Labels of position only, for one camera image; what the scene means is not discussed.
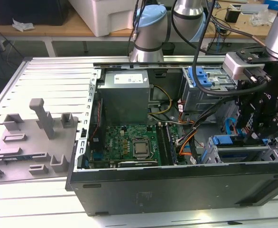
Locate blue data wire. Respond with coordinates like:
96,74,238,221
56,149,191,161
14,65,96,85
225,117,247,139

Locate metal disk bay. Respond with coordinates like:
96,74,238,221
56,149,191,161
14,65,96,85
199,134,278,165

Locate blue drive cage latch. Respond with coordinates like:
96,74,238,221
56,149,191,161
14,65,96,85
187,67,212,88

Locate clear plastic bag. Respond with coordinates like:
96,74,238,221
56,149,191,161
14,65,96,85
250,10,277,26

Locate small black box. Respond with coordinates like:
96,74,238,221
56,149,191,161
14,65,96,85
225,8,240,23

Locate flat white box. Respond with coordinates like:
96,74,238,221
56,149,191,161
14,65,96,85
240,3,269,14

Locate blue cardboard box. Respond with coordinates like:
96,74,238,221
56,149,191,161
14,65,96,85
264,0,278,10

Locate black RAM stick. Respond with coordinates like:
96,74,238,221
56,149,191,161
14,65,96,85
156,123,172,166

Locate black PC case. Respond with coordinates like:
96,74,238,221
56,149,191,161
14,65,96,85
65,60,278,217

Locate silver CPU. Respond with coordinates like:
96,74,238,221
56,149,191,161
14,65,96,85
134,142,150,154

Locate CPU socket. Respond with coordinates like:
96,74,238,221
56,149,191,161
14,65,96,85
130,138,153,160

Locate black graphics card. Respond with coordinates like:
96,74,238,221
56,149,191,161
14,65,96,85
117,160,159,168

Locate grey power supply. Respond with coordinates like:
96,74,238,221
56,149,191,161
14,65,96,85
96,70,152,126

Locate green motherboard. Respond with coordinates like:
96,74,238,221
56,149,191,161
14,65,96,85
88,123,186,167

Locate white plastic box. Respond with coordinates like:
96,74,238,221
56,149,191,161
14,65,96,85
69,0,139,38

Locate wooden desk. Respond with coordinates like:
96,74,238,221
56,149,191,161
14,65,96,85
0,0,278,52

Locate grey parts rack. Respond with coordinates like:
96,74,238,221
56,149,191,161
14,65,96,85
0,98,80,186

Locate large black box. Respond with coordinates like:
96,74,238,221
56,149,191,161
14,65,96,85
0,0,65,26

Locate crumpled white paper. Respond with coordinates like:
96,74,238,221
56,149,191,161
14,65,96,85
12,19,35,32

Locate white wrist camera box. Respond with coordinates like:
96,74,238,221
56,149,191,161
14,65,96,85
223,52,267,79

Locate thick black cable bundle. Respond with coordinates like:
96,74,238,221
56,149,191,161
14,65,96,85
191,98,228,133

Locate black cable with copper sleeve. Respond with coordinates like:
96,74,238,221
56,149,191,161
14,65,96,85
212,14,266,46

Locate black camera cable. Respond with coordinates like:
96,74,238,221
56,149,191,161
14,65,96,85
191,0,272,95

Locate orange yellow wire bundle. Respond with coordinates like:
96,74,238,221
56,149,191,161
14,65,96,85
176,127,198,157

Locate yellow black supply wires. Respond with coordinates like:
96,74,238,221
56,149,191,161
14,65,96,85
148,85,173,117

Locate black cable with metal plug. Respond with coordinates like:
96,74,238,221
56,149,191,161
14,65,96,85
128,0,146,56

